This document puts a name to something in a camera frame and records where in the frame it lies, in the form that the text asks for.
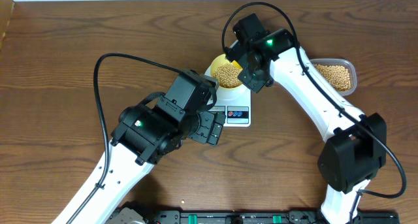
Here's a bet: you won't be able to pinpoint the yellow plastic bowl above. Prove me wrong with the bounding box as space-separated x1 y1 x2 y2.
210 54 242 89

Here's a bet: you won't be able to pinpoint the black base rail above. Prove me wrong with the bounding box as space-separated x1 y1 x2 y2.
110 210 401 224

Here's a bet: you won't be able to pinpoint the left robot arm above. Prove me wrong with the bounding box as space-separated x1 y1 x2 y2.
54 99 226 223

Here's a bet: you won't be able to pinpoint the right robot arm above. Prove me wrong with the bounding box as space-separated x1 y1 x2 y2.
227 28 387 223

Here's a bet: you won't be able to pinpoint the white digital kitchen scale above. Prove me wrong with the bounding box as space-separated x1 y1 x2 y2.
205 66 251 127

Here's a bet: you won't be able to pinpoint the yellow plastic measuring scoop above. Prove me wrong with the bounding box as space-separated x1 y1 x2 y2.
225 57 242 69

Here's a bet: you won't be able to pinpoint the clear plastic container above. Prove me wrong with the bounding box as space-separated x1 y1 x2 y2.
310 58 357 96

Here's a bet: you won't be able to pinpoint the soybeans in bowl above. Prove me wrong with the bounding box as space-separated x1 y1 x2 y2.
213 63 242 88

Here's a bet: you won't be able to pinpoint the pile of soybeans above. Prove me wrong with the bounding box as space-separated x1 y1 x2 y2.
314 64 352 91

